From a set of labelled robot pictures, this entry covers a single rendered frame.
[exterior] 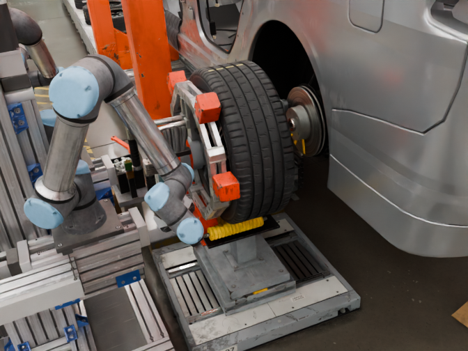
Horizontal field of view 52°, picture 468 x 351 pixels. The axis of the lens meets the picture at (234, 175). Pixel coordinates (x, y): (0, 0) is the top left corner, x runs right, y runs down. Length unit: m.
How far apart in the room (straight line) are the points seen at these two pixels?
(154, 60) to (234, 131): 0.76
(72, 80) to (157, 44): 1.11
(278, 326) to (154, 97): 1.22
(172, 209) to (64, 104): 0.40
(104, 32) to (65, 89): 3.00
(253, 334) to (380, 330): 0.59
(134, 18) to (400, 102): 1.29
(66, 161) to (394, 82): 0.94
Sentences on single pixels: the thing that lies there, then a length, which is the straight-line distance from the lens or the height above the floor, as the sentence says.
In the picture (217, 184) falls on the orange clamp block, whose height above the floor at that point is 0.88.
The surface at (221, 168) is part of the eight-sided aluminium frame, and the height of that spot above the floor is 0.90.
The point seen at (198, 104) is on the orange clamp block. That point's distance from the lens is 1.69.
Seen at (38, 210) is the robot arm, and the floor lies 1.01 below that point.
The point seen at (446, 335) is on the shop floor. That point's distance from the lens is 2.45.
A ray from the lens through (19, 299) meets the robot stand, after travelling 1.66.
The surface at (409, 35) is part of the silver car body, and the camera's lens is 1.37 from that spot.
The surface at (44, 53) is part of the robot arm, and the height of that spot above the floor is 1.26.
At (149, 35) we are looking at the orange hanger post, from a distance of 2.30.
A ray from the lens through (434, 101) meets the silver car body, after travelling 1.34.
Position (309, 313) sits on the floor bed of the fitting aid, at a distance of 2.32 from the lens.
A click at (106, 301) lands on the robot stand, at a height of 0.21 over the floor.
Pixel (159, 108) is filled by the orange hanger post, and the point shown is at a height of 0.88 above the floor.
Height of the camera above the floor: 1.76
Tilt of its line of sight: 30 degrees down
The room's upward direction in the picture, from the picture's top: 4 degrees counter-clockwise
